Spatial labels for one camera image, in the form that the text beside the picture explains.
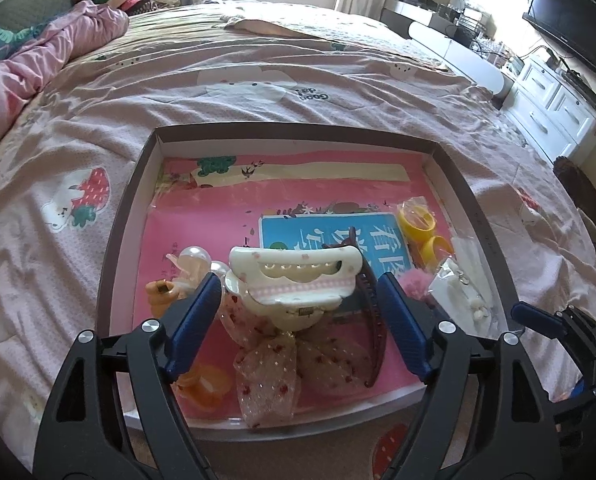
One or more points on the cream hair claw clip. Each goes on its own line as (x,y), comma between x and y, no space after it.
(298,265)

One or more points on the black flat television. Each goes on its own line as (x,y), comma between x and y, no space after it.
(568,20)

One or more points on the pink quilt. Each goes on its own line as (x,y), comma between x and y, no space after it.
(33,65)

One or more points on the bed with printed pink sheet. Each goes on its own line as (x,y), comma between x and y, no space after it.
(178,70)

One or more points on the clear packet of white earrings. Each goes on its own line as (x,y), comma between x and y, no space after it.
(460,285)

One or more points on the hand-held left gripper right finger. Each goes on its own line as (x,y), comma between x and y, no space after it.
(405,325)

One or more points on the clear packet of red-orange bobbles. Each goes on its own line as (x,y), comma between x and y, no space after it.
(208,385)

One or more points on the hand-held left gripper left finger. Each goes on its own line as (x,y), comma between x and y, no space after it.
(193,325)

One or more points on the dark red hair comb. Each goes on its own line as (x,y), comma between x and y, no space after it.
(371,332)

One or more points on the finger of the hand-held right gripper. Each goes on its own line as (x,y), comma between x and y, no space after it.
(535,317)

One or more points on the white drawer cabinet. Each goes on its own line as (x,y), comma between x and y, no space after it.
(548,105)

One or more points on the dark grey cardboard box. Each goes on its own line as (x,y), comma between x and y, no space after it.
(128,220)

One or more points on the yellow rings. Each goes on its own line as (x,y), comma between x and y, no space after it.
(418,222)

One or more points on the pearl hair claw clip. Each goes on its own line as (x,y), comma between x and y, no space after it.
(198,260)

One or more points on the pink fluffy pompom clip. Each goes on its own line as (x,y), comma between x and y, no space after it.
(418,282)

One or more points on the dotted tulle hair bow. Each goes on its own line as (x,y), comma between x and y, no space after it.
(268,375)

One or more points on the dark chair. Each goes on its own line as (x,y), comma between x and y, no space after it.
(580,190)

